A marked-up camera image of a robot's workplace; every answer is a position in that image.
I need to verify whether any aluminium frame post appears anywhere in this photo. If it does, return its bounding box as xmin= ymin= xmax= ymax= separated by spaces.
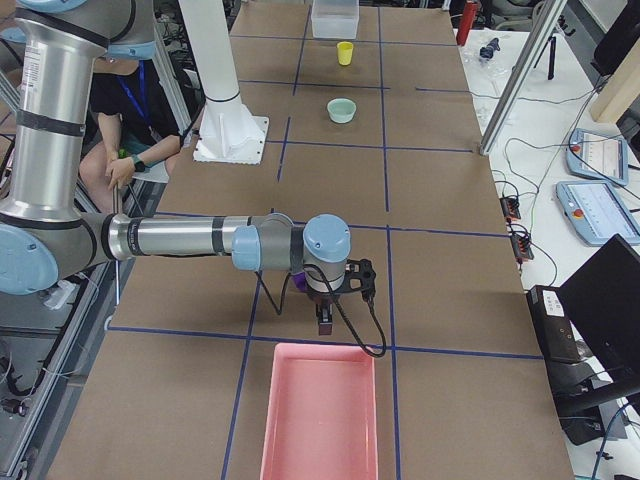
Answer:
xmin=479 ymin=0 xmax=567 ymax=156

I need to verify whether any near teach pendant tablet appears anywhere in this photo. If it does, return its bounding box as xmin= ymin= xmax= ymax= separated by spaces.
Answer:
xmin=555 ymin=180 xmax=639 ymax=246

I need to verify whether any clear plastic storage box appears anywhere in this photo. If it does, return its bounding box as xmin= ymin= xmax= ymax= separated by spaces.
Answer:
xmin=311 ymin=0 xmax=359 ymax=40

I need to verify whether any purple cloth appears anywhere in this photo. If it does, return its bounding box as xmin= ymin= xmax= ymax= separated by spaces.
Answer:
xmin=292 ymin=273 xmax=307 ymax=293

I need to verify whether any pink plastic bin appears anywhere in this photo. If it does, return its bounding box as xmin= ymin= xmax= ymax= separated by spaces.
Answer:
xmin=260 ymin=343 xmax=379 ymax=479

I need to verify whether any teach pendant tablet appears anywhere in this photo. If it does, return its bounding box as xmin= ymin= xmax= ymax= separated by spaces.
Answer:
xmin=566 ymin=128 xmax=629 ymax=186
xmin=555 ymin=180 xmax=639 ymax=246

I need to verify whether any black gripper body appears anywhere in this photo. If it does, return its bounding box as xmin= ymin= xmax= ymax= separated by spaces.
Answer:
xmin=306 ymin=286 xmax=334 ymax=316

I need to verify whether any seated person in black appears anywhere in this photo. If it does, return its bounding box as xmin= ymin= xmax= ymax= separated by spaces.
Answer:
xmin=79 ymin=57 xmax=181 ymax=213

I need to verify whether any black camera tripod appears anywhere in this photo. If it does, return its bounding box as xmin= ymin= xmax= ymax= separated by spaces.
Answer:
xmin=547 ymin=36 xmax=556 ymax=81

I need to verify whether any black computer monitor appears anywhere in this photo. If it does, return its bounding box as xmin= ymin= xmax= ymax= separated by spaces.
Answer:
xmin=557 ymin=234 xmax=639 ymax=380

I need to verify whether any mint green bowl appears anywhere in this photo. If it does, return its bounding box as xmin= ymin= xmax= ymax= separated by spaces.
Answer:
xmin=326 ymin=98 xmax=357 ymax=124

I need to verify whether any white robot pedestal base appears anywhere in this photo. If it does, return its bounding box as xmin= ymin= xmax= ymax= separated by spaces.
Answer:
xmin=179 ymin=0 xmax=269 ymax=165

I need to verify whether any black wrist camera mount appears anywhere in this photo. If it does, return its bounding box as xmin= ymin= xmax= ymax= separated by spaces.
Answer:
xmin=340 ymin=259 xmax=376 ymax=302

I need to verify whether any far teach pendant tablet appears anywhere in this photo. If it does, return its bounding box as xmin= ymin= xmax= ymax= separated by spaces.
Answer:
xmin=566 ymin=128 xmax=629 ymax=186

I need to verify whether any yellow plastic cup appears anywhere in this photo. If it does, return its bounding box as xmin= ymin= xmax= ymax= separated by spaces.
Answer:
xmin=336 ymin=41 xmax=354 ymax=66

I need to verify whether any black box device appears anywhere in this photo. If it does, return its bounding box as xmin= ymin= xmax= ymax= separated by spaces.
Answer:
xmin=526 ymin=285 xmax=580 ymax=364

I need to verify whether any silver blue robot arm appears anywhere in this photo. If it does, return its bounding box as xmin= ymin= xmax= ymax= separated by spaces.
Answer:
xmin=1 ymin=1 xmax=356 ymax=333

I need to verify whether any folded dark blue umbrella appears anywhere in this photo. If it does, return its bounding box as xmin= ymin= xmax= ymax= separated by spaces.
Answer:
xmin=479 ymin=37 xmax=500 ymax=61

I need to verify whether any red cylinder bottle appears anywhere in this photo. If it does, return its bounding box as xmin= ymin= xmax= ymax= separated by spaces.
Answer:
xmin=456 ymin=0 xmax=477 ymax=46

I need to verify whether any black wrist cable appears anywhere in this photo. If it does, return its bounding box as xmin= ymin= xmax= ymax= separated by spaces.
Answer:
xmin=304 ymin=269 xmax=387 ymax=358

